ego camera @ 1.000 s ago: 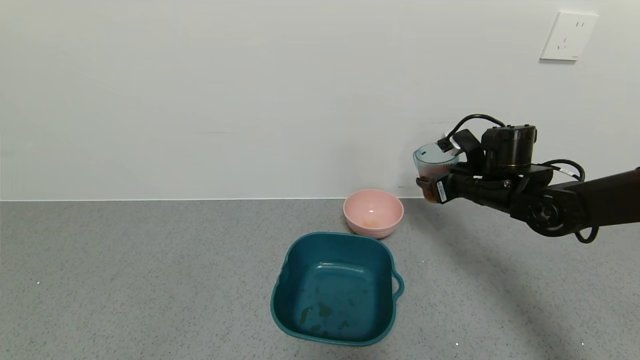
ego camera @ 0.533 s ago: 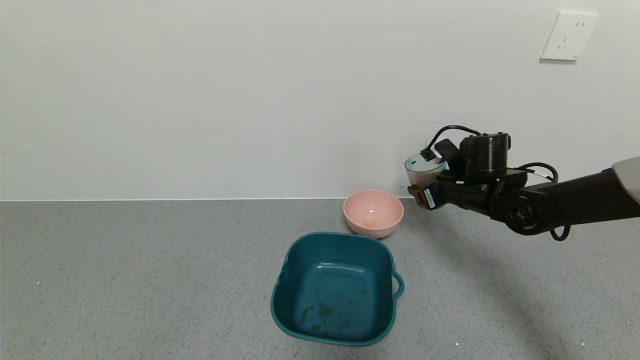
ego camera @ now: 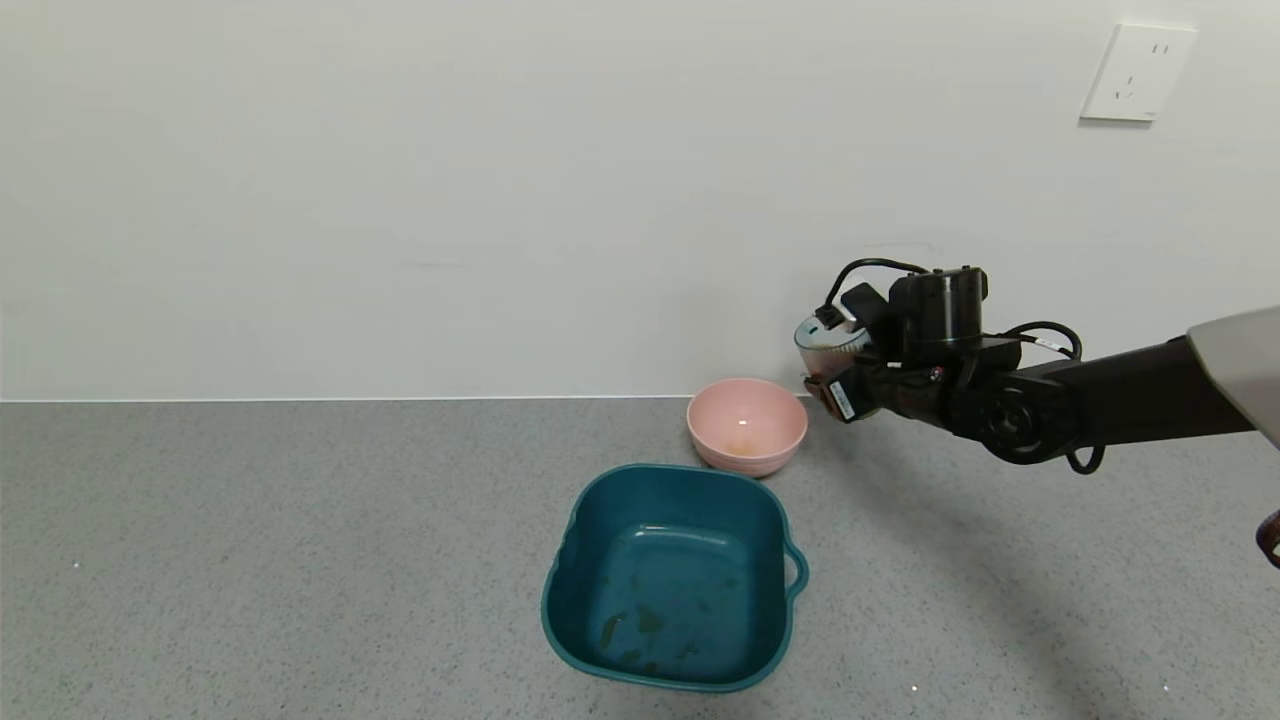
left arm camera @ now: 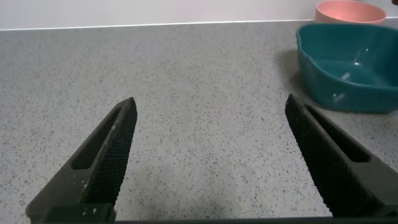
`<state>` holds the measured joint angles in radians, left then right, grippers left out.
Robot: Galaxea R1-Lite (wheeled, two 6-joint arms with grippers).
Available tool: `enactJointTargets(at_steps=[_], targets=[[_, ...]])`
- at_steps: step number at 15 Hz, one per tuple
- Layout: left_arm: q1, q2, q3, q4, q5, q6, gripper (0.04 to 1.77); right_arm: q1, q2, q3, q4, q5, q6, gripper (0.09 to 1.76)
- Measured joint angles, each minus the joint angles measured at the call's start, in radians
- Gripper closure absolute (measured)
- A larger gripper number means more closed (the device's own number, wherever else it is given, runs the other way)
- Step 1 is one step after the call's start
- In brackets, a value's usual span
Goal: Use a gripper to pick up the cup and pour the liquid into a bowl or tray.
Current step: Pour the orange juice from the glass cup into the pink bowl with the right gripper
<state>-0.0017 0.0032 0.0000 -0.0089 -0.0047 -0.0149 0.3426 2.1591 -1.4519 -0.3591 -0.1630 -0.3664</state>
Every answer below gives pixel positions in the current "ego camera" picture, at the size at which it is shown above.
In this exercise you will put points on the white wall socket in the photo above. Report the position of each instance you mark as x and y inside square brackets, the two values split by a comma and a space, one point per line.
[1138, 73]

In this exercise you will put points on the right robot arm black grey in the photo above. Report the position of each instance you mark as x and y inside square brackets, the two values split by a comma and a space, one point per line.
[1130, 395]

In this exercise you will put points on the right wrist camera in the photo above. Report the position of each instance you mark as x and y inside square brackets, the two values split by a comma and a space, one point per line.
[865, 303]

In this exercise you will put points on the teal square plastic basin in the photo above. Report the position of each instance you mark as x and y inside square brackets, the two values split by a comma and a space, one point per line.
[670, 580]

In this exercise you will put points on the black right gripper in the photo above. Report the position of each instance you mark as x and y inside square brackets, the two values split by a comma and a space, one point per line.
[842, 399]

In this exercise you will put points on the pink round bowl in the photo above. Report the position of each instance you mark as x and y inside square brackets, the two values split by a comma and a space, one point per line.
[745, 425]

